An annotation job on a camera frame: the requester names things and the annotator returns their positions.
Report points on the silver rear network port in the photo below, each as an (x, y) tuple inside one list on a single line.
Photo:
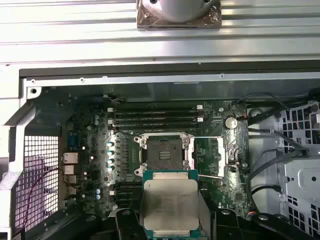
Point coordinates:
[(70, 158)]

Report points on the silver perforated disk bay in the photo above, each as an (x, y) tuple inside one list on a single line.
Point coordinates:
[(307, 175)]

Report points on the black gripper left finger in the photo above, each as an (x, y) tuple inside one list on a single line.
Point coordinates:
[(126, 225)]

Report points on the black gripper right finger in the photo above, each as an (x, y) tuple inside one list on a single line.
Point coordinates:
[(226, 225)]

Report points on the grey metal PC case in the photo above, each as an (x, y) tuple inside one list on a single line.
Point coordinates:
[(150, 87)]

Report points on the round teal topped capacitor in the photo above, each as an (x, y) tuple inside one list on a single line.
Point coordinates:
[(110, 168), (110, 145), (98, 191), (110, 161), (98, 197), (110, 153), (96, 122), (96, 116)]

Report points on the silver CPU socket cover frame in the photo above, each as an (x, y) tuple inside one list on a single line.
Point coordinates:
[(222, 157)]

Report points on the blue rear serial port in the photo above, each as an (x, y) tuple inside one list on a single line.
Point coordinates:
[(71, 141)]

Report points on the square brown base plate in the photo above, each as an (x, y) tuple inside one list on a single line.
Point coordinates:
[(143, 19)]

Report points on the metal framed CPU socket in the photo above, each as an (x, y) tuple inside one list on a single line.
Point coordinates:
[(162, 150)]

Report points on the silver motherboard screw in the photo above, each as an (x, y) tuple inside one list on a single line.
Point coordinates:
[(221, 109)]

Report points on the round silver coin battery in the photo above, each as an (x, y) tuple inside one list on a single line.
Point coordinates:
[(230, 122)]

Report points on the black RAM slot white clips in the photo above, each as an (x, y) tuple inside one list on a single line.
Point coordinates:
[(155, 110), (130, 193), (155, 122), (130, 204)]

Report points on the silver topped green CPU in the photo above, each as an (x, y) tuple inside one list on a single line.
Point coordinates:
[(170, 200)]

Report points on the green motherboard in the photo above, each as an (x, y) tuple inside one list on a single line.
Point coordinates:
[(212, 117)]

